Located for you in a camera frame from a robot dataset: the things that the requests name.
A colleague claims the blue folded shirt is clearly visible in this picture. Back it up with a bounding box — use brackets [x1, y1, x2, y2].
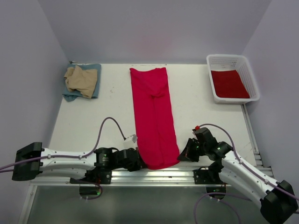
[62, 64, 101, 102]

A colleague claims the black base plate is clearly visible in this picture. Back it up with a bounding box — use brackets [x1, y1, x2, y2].
[70, 170, 112, 185]
[193, 169, 223, 184]

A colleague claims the beige crumpled shirt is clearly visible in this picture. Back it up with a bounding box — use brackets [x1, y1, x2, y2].
[64, 65, 98, 99]

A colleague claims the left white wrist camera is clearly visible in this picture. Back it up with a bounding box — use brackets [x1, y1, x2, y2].
[123, 134, 138, 149]

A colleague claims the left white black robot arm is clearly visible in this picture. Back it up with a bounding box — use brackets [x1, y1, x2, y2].
[12, 142, 147, 184]

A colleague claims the aluminium mounting rail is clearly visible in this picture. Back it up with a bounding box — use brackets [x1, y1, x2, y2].
[30, 166, 274, 186]

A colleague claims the bright red t shirt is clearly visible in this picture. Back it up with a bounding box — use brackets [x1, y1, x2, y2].
[130, 68, 179, 170]

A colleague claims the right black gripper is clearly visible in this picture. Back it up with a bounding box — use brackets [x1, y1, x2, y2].
[177, 138, 207, 162]

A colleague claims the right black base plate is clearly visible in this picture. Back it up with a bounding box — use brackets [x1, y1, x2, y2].
[193, 169, 223, 184]

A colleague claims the dark red folded shirt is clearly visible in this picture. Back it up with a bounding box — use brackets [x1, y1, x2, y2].
[211, 70, 250, 98]

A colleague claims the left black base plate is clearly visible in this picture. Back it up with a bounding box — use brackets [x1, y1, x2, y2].
[70, 170, 112, 185]

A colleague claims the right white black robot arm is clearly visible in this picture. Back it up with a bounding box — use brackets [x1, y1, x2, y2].
[178, 126, 299, 224]

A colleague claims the white plastic basket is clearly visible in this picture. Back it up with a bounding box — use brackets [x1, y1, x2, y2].
[206, 54, 260, 105]

